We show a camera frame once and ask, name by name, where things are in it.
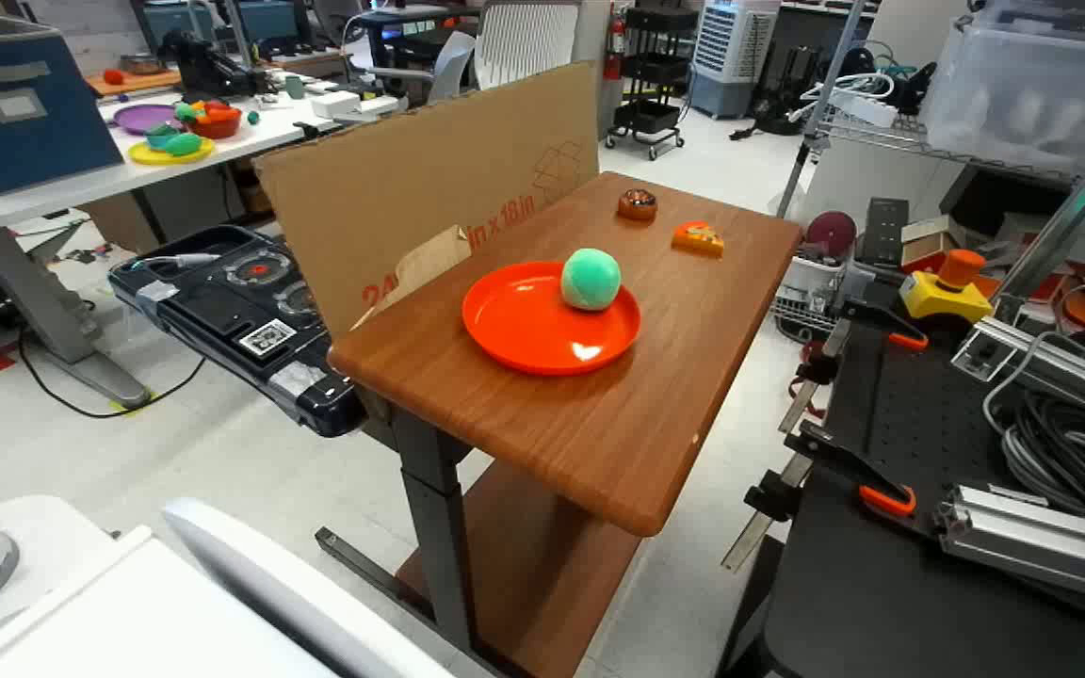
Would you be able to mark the purple plate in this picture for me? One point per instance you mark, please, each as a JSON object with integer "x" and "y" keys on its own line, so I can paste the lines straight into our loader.
{"x": 141, "y": 119}

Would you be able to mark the blue box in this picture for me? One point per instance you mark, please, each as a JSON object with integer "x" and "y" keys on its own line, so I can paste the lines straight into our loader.
{"x": 15, "y": 119}

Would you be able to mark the white air cooler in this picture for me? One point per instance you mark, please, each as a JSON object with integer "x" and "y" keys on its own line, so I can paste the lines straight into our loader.
{"x": 734, "y": 60}

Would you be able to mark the brown cardboard sheet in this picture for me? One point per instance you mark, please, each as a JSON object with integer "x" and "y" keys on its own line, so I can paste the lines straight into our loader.
{"x": 431, "y": 190}

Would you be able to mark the slim aluminium extrusion bar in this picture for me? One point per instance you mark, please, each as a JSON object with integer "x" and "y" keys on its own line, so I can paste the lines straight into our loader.
{"x": 1054, "y": 364}

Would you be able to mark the grey slanted metal pole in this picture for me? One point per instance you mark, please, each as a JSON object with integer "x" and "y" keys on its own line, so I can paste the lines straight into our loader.
{"x": 1073, "y": 212}

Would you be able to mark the green toy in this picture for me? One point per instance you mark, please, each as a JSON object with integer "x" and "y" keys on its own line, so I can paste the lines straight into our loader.
{"x": 170, "y": 141}

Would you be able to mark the brown doughnut toy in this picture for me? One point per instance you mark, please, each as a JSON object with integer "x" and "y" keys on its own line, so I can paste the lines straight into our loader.
{"x": 637, "y": 205}

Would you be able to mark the yellow and orange tool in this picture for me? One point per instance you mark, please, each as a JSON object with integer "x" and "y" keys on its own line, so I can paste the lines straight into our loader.
{"x": 948, "y": 289}

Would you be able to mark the black work table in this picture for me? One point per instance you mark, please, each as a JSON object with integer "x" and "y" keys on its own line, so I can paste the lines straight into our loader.
{"x": 896, "y": 551}

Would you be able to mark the orange pizza slice toy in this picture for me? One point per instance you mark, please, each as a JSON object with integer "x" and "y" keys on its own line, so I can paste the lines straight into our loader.
{"x": 697, "y": 238}

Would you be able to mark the maroon ball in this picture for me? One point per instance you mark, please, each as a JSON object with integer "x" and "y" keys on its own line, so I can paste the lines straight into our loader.
{"x": 829, "y": 234}

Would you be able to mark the orange plastic plate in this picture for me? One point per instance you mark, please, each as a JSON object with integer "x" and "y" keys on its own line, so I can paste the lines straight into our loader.
{"x": 543, "y": 327}

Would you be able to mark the yellow plate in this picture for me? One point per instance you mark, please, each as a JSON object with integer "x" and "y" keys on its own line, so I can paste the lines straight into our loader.
{"x": 170, "y": 158}

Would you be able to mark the red fire extinguisher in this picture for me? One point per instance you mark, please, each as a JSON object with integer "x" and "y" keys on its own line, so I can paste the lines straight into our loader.
{"x": 614, "y": 42}

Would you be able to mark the black remote control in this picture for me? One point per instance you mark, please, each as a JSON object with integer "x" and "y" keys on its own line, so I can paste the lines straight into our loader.
{"x": 884, "y": 227}

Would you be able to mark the red bowl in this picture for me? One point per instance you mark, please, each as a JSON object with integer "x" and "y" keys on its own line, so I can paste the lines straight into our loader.
{"x": 218, "y": 122}

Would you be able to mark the brown wooden table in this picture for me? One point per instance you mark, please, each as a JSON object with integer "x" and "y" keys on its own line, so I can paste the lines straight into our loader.
{"x": 592, "y": 377}

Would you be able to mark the black open case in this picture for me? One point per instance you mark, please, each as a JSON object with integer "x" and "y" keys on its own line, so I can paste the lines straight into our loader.
{"x": 234, "y": 315}

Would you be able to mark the green and white ball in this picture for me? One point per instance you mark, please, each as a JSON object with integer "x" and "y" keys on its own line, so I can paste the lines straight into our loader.
{"x": 592, "y": 282}

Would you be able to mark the white desk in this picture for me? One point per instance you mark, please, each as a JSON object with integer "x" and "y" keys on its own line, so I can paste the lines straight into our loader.
{"x": 93, "y": 190}

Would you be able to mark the thick aluminium extrusion bar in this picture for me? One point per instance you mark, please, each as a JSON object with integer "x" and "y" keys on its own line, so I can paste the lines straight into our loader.
{"x": 1045, "y": 539}

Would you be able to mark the clear plastic bin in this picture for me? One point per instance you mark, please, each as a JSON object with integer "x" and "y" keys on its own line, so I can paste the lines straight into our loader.
{"x": 1039, "y": 97}

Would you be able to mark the grey office chair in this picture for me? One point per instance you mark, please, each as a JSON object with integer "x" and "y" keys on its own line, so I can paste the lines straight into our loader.
{"x": 450, "y": 66}

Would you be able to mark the thin metal stand pole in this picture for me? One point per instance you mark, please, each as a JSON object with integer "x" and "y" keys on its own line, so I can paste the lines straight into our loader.
{"x": 819, "y": 114}

